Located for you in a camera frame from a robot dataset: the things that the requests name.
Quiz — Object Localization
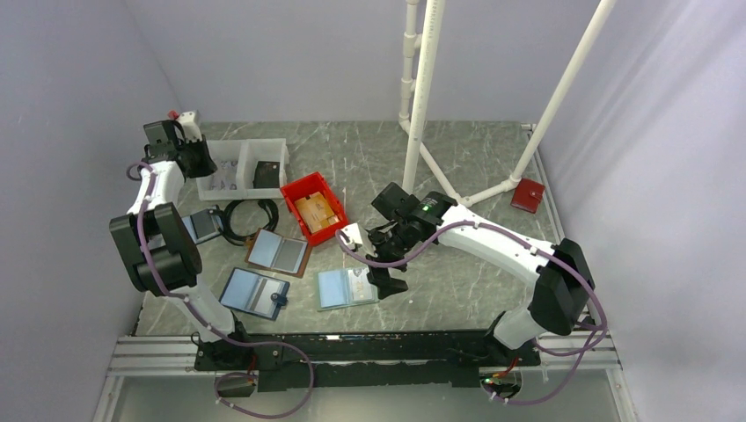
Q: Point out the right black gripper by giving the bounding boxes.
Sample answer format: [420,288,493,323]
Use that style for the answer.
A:
[359,220,416,300]

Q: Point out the white card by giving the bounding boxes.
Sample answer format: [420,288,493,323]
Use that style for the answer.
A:
[347,267,377,305]

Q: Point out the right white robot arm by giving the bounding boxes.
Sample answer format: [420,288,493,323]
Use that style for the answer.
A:
[366,182,595,365]

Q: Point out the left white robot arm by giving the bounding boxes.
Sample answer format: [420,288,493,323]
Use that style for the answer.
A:
[109,111,253,369]

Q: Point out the navy blue card holder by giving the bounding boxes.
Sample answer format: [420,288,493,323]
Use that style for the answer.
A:
[219,267,290,321]

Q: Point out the white two-compartment bin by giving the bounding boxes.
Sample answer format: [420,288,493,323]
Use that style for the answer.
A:
[196,138,289,201]

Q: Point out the black wallet in bin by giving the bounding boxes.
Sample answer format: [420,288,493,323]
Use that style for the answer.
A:
[252,161,281,189]

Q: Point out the brown boxes in red bin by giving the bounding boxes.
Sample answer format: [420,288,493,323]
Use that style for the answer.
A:
[294,192,340,233]

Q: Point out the red plastic bin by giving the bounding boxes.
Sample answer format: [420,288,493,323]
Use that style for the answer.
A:
[281,171,348,246]

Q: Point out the red leather wallet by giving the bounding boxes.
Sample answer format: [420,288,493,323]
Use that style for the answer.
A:
[510,178,545,214]

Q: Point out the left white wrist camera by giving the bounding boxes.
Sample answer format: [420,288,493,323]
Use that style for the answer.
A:
[168,110,203,143]

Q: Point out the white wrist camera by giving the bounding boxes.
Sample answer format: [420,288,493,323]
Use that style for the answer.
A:
[338,223,375,255]
[168,110,203,143]

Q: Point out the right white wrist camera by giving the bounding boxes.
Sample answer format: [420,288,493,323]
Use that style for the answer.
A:
[338,223,375,255]

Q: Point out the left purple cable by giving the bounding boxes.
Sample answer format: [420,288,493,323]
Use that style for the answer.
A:
[127,162,316,420]

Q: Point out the purple cable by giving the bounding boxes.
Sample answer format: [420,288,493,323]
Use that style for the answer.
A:
[127,162,316,420]
[335,221,609,408]

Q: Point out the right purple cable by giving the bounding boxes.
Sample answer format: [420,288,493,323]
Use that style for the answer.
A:
[335,221,609,408]

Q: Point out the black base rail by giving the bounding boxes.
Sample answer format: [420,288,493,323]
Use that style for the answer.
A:
[194,330,541,392]

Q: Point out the white PVC pipe frame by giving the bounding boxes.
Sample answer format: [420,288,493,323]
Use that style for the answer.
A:
[399,1,615,207]

